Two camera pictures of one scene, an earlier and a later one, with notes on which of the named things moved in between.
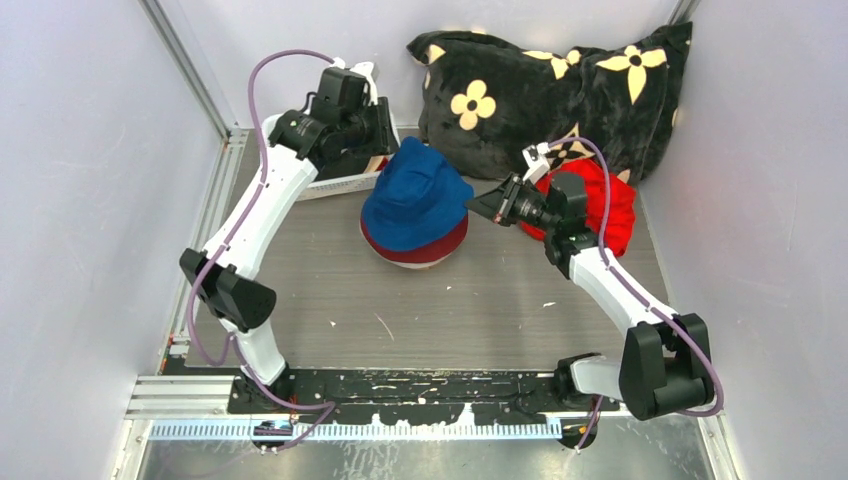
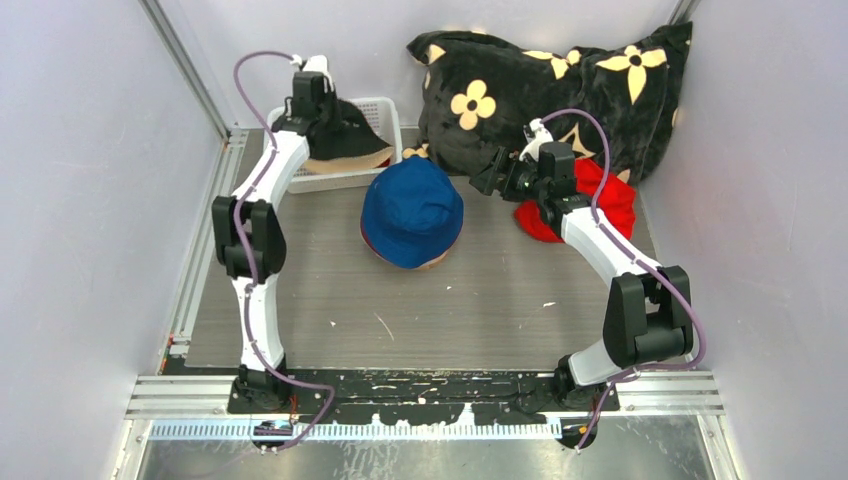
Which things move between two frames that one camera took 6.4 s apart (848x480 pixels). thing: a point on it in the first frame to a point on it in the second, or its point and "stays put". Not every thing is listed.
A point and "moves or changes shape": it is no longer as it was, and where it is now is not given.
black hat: (339, 161) moves or changes shape
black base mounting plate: (410, 394) stays put
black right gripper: (499, 203) to (486, 180)
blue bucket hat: (417, 201) moves or changes shape
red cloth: (622, 203) stays put
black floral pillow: (614, 103) stays put
